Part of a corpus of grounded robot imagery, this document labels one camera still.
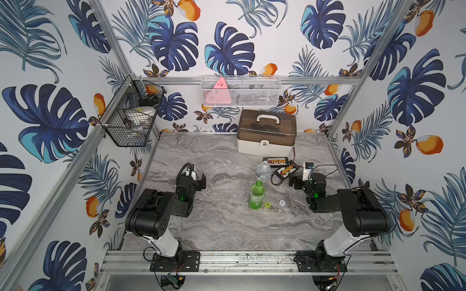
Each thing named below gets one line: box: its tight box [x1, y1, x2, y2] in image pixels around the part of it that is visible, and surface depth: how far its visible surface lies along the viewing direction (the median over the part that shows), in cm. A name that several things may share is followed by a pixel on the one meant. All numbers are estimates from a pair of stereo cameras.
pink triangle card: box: [205, 76, 232, 105], surface depth 92 cm
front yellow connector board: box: [275, 165, 300, 180], surface depth 105 cm
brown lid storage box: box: [236, 109, 297, 158], surface depth 101 cm
